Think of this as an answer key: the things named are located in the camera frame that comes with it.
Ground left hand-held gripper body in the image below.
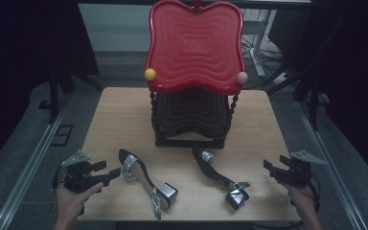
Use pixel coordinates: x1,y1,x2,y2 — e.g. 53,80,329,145
60,149,111,195

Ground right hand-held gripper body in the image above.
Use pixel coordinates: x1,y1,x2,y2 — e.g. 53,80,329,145
269,149,330,189

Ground black heeled sandal silver strap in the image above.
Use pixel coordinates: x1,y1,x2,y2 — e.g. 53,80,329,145
118,148,179,221
191,147,251,211

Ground red and black tiered rack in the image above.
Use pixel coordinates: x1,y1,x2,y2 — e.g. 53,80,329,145
144,0,247,150

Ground person's right hand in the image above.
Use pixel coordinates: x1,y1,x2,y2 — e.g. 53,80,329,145
277,177,318,211

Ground person's left hand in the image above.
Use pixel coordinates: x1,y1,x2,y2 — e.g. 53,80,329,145
55,181,105,222

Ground dark floor hatch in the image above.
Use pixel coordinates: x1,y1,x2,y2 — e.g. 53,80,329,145
50,124,75,149

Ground black metal stand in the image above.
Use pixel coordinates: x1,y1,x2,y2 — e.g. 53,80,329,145
291,73,320,132
46,60,78,125

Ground black curtain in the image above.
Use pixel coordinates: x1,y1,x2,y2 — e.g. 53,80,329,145
0,0,101,175
266,0,368,190

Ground white desk leg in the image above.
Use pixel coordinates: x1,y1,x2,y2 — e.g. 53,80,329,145
248,9,277,79

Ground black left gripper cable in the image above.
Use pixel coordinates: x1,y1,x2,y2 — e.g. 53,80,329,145
51,165,63,194

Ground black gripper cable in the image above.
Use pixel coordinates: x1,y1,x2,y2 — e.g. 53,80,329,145
51,165,63,194
311,176,322,215

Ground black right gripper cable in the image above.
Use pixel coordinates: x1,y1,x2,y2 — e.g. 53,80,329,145
311,176,322,215

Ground metal floor rail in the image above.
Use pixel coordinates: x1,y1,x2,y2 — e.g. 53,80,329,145
0,94,73,230
295,99,368,230

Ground black floor cables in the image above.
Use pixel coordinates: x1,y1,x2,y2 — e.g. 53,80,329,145
241,33,286,66

